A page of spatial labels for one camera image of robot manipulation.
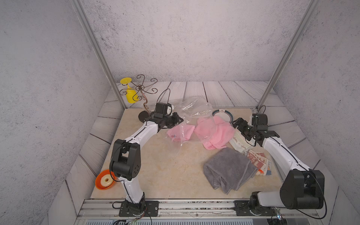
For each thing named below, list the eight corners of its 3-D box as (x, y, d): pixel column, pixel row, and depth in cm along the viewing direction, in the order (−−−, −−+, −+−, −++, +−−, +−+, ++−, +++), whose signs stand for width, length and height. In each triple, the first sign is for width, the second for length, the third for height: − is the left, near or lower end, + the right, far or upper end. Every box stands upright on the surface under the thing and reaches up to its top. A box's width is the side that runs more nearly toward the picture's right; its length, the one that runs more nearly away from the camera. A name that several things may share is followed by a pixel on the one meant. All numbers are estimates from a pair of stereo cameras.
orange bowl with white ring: (95, 190, 79) (91, 188, 77) (102, 171, 86) (99, 169, 83) (112, 190, 79) (109, 188, 76) (117, 171, 86) (115, 169, 83)
